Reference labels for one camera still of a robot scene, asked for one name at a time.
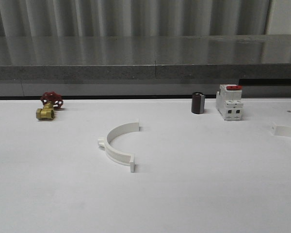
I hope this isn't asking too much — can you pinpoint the white half-ring pipe clamp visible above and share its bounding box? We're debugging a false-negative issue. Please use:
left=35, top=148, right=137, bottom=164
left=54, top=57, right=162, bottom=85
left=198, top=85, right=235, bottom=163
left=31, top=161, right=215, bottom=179
left=272, top=124, right=291, bottom=138

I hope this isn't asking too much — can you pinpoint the dark brown cylindrical capacitor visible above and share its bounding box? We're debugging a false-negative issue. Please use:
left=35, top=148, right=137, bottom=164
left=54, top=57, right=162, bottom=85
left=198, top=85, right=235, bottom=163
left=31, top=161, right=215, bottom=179
left=191, top=92, right=205, bottom=114

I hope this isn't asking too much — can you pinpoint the brass valve red handwheel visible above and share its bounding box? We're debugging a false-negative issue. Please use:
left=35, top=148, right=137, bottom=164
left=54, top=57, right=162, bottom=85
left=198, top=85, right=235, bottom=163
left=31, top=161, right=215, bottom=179
left=36, top=92, right=64, bottom=120

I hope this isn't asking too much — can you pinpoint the grey stone counter ledge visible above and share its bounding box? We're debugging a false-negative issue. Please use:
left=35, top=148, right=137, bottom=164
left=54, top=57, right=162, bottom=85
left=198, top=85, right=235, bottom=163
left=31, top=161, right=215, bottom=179
left=0, top=35, right=291, bottom=83

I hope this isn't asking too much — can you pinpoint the white circuit breaker red switch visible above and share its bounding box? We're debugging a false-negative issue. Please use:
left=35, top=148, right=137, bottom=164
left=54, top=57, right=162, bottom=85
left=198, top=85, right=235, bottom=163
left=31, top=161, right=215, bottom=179
left=216, top=84, right=243, bottom=121

